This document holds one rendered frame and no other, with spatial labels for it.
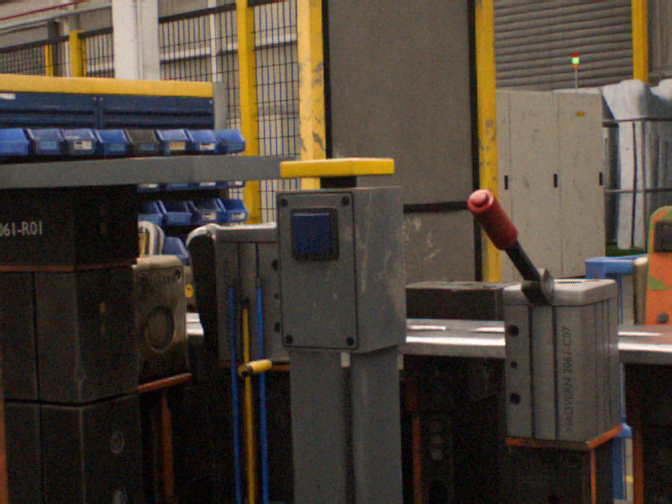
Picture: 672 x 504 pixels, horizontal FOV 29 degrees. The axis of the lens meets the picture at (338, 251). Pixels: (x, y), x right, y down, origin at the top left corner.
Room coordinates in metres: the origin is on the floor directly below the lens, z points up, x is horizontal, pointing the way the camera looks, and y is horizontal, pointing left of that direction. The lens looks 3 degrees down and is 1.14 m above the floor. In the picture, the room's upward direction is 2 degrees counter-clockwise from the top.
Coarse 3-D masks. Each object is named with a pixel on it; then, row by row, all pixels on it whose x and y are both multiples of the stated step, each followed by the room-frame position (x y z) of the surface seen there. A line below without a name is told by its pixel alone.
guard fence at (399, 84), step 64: (320, 0) 4.23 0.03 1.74; (384, 0) 4.49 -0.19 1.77; (448, 0) 4.75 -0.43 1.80; (320, 64) 4.23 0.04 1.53; (384, 64) 4.48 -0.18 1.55; (448, 64) 4.74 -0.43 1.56; (320, 128) 4.23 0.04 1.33; (384, 128) 4.48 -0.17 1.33; (448, 128) 4.73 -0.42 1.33; (448, 192) 4.73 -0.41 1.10; (448, 256) 4.73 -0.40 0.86
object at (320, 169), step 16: (320, 160) 0.89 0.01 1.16; (336, 160) 0.88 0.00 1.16; (352, 160) 0.87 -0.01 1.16; (368, 160) 0.89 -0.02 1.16; (384, 160) 0.91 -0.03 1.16; (288, 176) 0.90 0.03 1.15; (304, 176) 0.89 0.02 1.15; (320, 176) 0.88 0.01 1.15; (336, 176) 0.88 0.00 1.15; (352, 176) 0.90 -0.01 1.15
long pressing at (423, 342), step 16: (192, 320) 1.41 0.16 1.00; (416, 320) 1.33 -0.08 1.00; (432, 320) 1.32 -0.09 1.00; (448, 320) 1.32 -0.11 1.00; (464, 320) 1.31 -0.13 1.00; (192, 336) 1.27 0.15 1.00; (416, 336) 1.16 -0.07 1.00; (432, 336) 1.15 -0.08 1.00; (448, 336) 1.15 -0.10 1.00; (464, 336) 1.18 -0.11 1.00; (480, 336) 1.17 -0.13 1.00; (496, 336) 1.17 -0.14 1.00; (640, 336) 1.16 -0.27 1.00; (656, 336) 1.13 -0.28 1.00; (400, 352) 1.16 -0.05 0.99; (416, 352) 1.15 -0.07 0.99; (432, 352) 1.14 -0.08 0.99; (448, 352) 1.14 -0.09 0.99; (464, 352) 1.13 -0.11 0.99; (480, 352) 1.12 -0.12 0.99; (496, 352) 1.11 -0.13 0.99; (624, 352) 1.06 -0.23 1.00; (640, 352) 1.05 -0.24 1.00; (656, 352) 1.04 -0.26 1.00
